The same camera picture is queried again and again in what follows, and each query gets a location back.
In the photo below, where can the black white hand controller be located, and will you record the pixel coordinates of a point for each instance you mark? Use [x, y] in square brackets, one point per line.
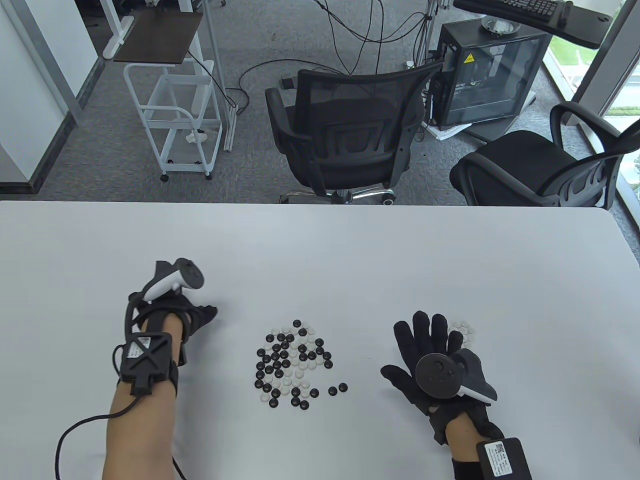
[440, 375]
[187, 274]

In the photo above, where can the metal stand pole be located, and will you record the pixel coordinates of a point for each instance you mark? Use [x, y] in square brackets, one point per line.
[429, 30]

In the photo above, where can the person's right hand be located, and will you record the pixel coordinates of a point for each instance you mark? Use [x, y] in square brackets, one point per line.
[415, 350]

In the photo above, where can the black office chair curved armrests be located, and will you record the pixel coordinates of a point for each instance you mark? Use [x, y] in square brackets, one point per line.
[515, 155]

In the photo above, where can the black keyboard tray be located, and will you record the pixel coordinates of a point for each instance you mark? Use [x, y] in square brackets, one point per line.
[575, 30]

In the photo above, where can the aluminium profile rods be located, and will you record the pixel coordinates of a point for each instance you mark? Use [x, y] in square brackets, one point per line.
[217, 60]

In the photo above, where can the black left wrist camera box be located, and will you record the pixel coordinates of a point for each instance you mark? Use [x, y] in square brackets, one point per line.
[145, 357]

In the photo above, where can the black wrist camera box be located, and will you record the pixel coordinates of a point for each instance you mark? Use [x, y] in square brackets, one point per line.
[505, 460]
[145, 357]

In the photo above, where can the person's left forearm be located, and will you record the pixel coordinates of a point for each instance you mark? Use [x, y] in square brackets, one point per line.
[142, 435]

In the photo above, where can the black white left hand controller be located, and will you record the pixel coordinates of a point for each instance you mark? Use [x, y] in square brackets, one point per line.
[187, 274]

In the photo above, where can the silver dish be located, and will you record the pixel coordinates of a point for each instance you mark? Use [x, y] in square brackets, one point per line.
[500, 26]

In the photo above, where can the black keyboard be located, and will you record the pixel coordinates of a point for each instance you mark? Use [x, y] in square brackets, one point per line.
[525, 6]

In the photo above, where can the black mesh office chair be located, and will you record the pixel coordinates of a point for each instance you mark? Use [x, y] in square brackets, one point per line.
[350, 90]

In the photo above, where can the person's left hand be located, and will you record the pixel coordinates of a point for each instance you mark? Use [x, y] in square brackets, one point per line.
[192, 312]

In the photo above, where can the black computer mouse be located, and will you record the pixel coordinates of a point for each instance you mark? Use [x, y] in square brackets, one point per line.
[565, 12]

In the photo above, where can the white desk leg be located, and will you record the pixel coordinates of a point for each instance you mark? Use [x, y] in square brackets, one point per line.
[112, 25]

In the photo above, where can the group of white Go stones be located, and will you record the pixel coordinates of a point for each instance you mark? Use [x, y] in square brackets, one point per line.
[467, 332]

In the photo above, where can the pile of mixed Go stones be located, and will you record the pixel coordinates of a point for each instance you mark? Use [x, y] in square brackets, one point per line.
[287, 360]

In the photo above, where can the white rolling cart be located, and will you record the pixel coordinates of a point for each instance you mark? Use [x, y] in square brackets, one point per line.
[187, 92]

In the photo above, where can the white crumpled tissue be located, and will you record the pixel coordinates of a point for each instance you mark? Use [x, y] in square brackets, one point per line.
[196, 136]

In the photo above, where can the black white right hand controller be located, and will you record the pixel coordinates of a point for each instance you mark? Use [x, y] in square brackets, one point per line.
[440, 375]

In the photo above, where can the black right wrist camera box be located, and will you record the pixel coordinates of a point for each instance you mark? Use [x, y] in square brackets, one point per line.
[505, 460]

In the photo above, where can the black power adapter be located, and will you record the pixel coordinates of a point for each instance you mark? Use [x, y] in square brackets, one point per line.
[287, 81]

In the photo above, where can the white papers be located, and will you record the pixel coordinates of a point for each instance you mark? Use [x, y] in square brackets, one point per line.
[445, 132]

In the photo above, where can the black glass computer tower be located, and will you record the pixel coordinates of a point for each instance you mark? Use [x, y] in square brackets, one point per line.
[490, 75]

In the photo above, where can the brown top side table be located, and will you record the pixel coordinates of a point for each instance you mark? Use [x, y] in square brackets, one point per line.
[160, 37]

